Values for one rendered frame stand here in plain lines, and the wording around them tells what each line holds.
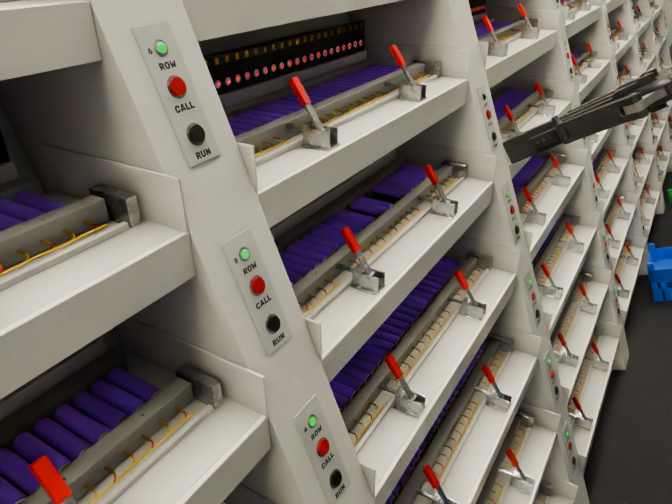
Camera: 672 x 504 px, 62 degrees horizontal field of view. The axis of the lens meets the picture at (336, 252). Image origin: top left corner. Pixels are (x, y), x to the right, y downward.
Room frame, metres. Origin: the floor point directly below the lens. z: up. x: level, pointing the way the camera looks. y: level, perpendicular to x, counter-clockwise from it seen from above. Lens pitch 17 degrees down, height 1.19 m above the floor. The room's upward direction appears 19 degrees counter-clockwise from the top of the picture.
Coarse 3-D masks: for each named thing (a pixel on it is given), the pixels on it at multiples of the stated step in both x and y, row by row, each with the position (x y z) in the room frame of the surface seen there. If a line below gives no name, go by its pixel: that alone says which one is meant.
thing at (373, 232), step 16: (448, 176) 1.03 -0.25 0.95; (416, 192) 0.94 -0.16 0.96; (432, 192) 0.98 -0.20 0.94; (400, 208) 0.88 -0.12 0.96; (416, 208) 0.90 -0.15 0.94; (384, 224) 0.83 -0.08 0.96; (368, 240) 0.79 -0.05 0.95; (384, 240) 0.80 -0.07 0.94; (336, 256) 0.74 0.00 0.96; (352, 256) 0.76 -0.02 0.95; (368, 256) 0.76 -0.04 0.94; (320, 272) 0.70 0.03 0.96; (336, 272) 0.72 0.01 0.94; (304, 288) 0.66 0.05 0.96; (320, 288) 0.68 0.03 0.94; (304, 304) 0.65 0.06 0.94
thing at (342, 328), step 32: (384, 160) 1.07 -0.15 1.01; (416, 160) 1.12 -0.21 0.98; (448, 160) 1.07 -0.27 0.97; (480, 160) 1.03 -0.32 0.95; (480, 192) 0.98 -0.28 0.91; (288, 224) 0.82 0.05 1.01; (416, 224) 0.87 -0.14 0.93; (448, 224) 0.86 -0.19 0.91; (384, 256) 0.77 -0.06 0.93; (416, 256) 0.77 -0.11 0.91; (352, 288) 0.70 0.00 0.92; (384, 288) 0.69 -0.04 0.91; (320, 320) 0.63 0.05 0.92; (352, 320) 0.63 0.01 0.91; (384, 320) 0.69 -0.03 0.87; (320, 352) 0.56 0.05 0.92; (352, 352) 0.62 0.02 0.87
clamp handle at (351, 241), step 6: (348, 228) 0.70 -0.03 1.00; (342, 234) 0.70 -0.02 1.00; (348, 234) 0.70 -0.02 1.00; (348, 240) 0.69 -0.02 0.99; (354, 240) 0.70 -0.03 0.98; (348, 246) 0.70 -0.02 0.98; (354, 246) 0.69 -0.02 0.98; (354, 252) 0.69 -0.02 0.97; (360, 252) 0.70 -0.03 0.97; (360, 258) 0.69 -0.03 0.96; (366, 264) 0.69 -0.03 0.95; (366, 270) 0.69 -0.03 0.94
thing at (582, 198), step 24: (504, 0) 1.64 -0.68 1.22; (528, 0) 1.61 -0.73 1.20; (552, 0) 1.58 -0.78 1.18; (552, 48) 1.58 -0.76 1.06; (528, 72) 1.63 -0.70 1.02; (552, 72) 1.59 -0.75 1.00; (576, 96) 1.62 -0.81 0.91; (576, 144) 1.58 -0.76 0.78; (576, 192) 1.59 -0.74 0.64; (600, 216) 1.62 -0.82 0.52; (600, 240) 1.58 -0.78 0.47; (600, 264) 1.58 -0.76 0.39; (600, 312) 1.59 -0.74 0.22; (624, 336) 1.63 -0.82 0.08; (624, 360) 1.58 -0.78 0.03
